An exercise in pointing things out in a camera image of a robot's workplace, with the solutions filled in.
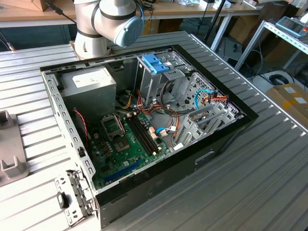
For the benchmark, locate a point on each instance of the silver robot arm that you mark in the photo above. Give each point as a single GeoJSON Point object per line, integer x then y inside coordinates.
{"type": "Point", "coordinates": [91, 21]}

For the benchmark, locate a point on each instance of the perforated metal disk bay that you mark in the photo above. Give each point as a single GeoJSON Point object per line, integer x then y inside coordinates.
{"type": "Point", "coordinates": [192, 84]}

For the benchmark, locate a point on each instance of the black RAM slot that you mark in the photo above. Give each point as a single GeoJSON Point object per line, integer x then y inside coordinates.
{"type": "Point", "coordinates": [143, 138]}
{"type": "Point", "coordinates": [148, 132]}

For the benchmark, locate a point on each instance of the grey metal drive cage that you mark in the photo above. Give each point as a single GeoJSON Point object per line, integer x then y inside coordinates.
{"type": "Point", "coordinates": [149, 86]}

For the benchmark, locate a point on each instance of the dark square chipset chip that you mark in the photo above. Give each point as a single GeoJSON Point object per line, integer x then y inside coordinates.
{"type": "Point", "coordinates": [122, 145]}

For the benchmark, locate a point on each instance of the CPU socket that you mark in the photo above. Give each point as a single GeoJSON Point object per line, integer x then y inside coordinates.
{"type": "Point", "coordinates": [111, 126]}

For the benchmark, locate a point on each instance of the blue drive bay latch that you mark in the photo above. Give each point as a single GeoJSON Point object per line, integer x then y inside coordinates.
{"type": "Point", "coordinates": [154, 63]}

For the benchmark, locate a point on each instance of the green motherboard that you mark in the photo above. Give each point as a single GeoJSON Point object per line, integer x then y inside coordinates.
{"type": "Point", "coordinates": [125, 158]}

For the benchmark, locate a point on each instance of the black PC case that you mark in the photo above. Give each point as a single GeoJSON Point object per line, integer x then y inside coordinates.
{"type": "Point", "coordinates": [156, 178]}

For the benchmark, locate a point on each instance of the blue expansion slot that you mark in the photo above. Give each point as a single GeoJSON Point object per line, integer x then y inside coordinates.
{"type": "Point", "coordinates": [122, 171]}

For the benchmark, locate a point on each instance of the grey power supply unit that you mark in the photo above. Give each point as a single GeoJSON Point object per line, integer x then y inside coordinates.
{"type": "Point", "coordinates": [91, 96]}

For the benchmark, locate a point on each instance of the wooden desk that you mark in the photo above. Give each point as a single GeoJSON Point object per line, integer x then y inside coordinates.
{"type": "Point", "coordinates": [183, 10]}

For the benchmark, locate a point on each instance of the black tripod pole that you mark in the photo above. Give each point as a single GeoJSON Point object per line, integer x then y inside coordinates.
{"type": "Point", "coordinates": [215, 20]}

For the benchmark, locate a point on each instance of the black plastic latch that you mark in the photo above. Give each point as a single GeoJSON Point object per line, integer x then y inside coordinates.
{"type": "Point", "coordinates": [63, 200]}

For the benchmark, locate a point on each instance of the cardboard box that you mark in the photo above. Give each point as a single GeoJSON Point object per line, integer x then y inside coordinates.
{"type": "Point", "coordinates": [288, 103]}

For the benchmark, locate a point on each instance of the grey parts rack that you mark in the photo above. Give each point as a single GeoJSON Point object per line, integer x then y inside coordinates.
{"type": "Point", "coordinates": [12, 142]}

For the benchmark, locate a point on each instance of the pale blue teach pendant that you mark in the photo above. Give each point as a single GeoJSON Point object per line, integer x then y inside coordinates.
{"type": "Point", "coordinates": [292, 25]}

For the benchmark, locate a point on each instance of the metal shelf frame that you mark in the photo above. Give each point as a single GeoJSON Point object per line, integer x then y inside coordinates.
{"type": "Point", "coordinates": [282, 36]}

